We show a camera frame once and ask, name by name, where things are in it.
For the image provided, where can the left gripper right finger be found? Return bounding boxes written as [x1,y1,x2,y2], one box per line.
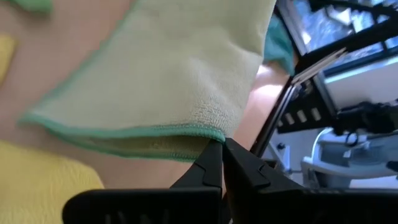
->
[223,137,398,224]

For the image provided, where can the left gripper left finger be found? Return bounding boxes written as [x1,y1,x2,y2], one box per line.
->
[61,139,224,224]

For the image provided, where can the pale green teal-edged towel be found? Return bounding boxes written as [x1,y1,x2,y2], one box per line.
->
[18,0,277,162]

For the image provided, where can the plain yellow microfiber towel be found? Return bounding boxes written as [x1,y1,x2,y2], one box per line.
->
[0,139,105,224]

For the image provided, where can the yellow towel with white label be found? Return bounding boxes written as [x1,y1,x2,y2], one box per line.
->
[0,33,17,86]

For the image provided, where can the bright green microfiber towel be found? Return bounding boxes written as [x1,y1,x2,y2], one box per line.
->
[9,0,53,14]

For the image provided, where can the teal microfiber towel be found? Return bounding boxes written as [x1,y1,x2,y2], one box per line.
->
[263,14,295,77]

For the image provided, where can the black perforated rack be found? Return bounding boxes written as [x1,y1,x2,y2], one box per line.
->
[275,79,338,134]

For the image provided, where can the black aluminium table frame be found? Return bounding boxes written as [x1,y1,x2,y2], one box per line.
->
[250,76,295,158]

